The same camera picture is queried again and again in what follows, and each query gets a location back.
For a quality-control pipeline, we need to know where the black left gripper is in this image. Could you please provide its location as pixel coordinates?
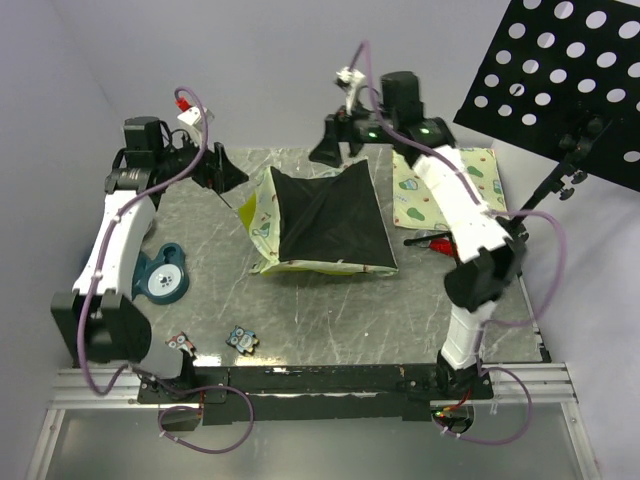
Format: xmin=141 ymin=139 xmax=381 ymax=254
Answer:
xmin=156 ymin=127 xmax=248 ymax=194

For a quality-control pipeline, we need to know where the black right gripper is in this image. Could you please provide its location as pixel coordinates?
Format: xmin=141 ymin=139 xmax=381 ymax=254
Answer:
xmin=306 ymin=92 xmax=396 ymax=169

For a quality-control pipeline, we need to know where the black tent pole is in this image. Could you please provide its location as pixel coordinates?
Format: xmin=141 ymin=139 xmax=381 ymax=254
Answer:
xmin=217 ymin=193 xmax=235 ymax=211

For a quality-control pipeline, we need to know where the green patterned pet tent fabric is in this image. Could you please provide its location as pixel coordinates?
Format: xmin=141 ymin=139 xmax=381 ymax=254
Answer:
xmin=237 ymin=159 xmax=398 ymax=275

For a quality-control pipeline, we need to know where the green patterned tent mat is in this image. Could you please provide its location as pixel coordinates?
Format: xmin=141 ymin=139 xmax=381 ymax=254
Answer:
xmin=392 ymin=147 xmax=506 ymax=231

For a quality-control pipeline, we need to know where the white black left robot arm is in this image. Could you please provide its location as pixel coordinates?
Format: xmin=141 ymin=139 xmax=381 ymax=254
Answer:
xmin=51 ymin=107 xmax=248 ymax=402

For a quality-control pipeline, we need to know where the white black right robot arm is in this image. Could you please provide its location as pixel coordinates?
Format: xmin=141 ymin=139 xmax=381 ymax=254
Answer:
xmin=309 ymin=67 xmax=526 ymax=399

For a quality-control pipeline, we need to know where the teal double pet bowl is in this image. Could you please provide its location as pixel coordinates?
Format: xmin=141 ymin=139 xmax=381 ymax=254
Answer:
xmin=132 ymin=243 xmax=190 ymax=305

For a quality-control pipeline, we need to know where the red glitter microphone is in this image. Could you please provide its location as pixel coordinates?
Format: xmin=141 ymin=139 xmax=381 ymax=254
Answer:
xmin=415 ymin=230 xmax=456 ymax=258

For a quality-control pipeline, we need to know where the blue owl puzzle piece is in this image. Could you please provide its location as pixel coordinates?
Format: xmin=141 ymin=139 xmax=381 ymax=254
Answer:
xmin=226 ymin=325 xmax=259 ymax=355

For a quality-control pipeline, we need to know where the red owl puzzle piece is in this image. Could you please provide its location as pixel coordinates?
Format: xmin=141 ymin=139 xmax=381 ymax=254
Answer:
xmin=165 ymin=331 xmax=196 ymax=358

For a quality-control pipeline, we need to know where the black music stand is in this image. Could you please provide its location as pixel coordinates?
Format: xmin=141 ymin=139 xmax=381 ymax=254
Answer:
xmin=402 ymin=0 xmax=640 ymax=261

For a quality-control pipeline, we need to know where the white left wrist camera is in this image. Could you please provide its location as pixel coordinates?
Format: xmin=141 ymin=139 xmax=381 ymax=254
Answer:
xmin=175 ymin=96 xmax=214 ymax=147

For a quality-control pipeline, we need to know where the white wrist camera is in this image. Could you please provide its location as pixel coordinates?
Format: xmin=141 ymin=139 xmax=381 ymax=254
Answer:
xmin=335 ymin=66 xmax=367 ymax=116
xmin=175 ymin=96 xmax=214 ymax=147

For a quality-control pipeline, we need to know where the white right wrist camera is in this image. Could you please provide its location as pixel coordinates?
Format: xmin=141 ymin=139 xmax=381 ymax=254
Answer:
xmin=335 ymin=66 xmax=367 ymax=116

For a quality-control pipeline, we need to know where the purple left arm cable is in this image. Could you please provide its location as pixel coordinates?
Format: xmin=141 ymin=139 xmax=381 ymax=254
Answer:
xmin=77 ymin=87 xmax=257 ymax=456

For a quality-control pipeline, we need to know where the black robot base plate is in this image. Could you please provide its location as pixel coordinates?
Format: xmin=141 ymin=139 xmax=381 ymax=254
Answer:
xmin=137 ymin=363 xmax=493 ymax=425

